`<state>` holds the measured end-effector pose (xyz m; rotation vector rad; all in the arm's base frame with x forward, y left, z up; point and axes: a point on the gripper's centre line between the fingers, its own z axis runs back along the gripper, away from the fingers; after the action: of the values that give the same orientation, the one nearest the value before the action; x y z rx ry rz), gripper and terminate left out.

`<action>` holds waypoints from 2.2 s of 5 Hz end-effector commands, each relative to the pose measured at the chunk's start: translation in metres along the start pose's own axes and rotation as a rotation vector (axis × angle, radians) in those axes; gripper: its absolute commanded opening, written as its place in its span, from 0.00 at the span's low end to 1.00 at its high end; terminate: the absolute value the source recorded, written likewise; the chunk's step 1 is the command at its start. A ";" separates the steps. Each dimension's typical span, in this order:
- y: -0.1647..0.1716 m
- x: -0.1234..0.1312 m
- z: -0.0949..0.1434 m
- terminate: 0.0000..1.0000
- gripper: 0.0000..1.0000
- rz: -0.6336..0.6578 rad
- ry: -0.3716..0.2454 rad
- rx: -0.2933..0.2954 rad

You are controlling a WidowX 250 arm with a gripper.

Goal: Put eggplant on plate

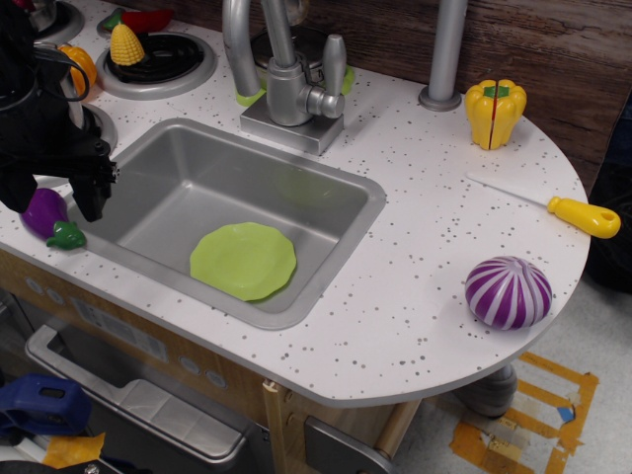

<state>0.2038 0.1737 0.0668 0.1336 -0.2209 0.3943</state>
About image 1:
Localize orange toy pepper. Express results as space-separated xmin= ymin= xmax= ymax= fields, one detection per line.
xmin=58 ymin=43 xmax=98 ymax=97

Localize yellow toy corn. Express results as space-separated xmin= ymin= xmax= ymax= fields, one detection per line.
xmin=110 ymin=23 xmax=145 ymax=66

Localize green toy pot holder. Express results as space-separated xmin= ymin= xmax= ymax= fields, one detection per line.
xmin=235 ymin=65 xmax=356 ymax=107

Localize purple striped toy onion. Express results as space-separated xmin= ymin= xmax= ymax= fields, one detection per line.
xmin=465 ymin=256 xmax=553 ymax=331

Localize silver toy faucet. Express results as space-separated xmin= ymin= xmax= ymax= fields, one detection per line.
xmin=222 ymin=1 xmax=347 ymax=155

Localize purple toy eggplant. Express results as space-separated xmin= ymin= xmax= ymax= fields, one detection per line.
xmin=20 ymin=188 xmax=87 ymax=250

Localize red toy chili pepper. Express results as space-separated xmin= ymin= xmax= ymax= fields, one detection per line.
xmin=101 ymin=9 xmax=174 ymax=34

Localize yellow toy bell pepper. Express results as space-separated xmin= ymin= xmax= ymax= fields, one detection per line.
xmin=464 ymin=79 xmax=527 ymax=150

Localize green plastic plate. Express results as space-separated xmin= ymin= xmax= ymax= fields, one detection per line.
xmin=190 ymin=222 xmax=297 ymax=301

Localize yellow handled toy knife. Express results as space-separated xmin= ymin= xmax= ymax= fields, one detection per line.
xmin=466 ymin=172 xmax=622 ymax=239

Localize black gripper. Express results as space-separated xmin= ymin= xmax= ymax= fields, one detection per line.
xmin=0 ymin=73 xmax=118 ymax=222

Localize blue clamp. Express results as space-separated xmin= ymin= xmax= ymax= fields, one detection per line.
xmin=1 ymin=373 xmax=92 ymax=436

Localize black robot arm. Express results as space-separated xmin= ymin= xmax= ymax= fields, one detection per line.
xmin=1 ymin=1 xmax=119 ymax=221

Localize black stove burner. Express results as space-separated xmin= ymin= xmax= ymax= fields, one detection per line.
xmin=97 ymin=33 xmax=217 ymax=101

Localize silver oven door handle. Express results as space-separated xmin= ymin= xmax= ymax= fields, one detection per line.
xmin=26 ymin=326 xmax=259 ymax=473

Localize grey toy sink basin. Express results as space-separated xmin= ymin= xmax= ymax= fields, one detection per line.
xmin=69 ymin=118 xmax=386 ymax=330

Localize silver toy pot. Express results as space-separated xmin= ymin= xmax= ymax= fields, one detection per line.
xmin=251 ymin=26 xmax=328 ymax=90

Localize grey support pole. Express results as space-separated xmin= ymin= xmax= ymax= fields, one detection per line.
xmin=419 ymin=0 xmax=469 ymax=112

